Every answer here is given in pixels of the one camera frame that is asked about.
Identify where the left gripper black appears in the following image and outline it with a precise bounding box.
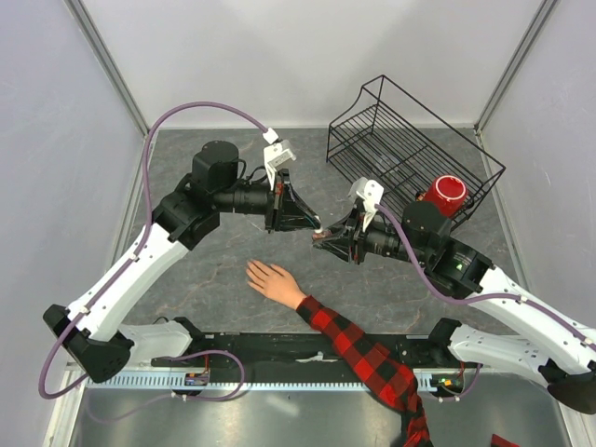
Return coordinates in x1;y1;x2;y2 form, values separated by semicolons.
217;169;322;236

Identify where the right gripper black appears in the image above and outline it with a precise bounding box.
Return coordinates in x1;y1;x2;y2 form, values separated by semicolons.
313;203;429;265

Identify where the glitter red nail polish bottle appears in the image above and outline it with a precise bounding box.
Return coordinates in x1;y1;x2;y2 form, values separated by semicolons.
312;229;332;244

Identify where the red plaid sleeve forearm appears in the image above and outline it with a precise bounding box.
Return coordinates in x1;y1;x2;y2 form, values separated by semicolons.
296;296;432;446

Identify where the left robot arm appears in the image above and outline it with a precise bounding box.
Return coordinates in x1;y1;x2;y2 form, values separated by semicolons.
43;141;320;383

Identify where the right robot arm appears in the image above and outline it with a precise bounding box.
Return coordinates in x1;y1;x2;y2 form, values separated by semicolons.
313;200;595;414

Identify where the red mug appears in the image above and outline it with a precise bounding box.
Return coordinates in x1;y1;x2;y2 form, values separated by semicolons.
422;174;467;218

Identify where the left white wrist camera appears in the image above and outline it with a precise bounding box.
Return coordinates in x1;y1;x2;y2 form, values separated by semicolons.
264;140;296;190

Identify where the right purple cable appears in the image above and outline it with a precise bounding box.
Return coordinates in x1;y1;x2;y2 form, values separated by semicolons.
376;203;596;353

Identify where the purple cable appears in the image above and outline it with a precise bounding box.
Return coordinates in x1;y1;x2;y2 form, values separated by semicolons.
37;102;271;400
376;203;596;353

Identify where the black wire rack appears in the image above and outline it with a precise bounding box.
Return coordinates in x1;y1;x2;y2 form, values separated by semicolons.
326;74;506;228

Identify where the white slotted cable duct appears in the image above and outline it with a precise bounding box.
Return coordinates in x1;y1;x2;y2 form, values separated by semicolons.
88;363;465;393

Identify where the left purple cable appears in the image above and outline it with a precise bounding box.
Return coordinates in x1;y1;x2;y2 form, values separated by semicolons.
37;102;271;400

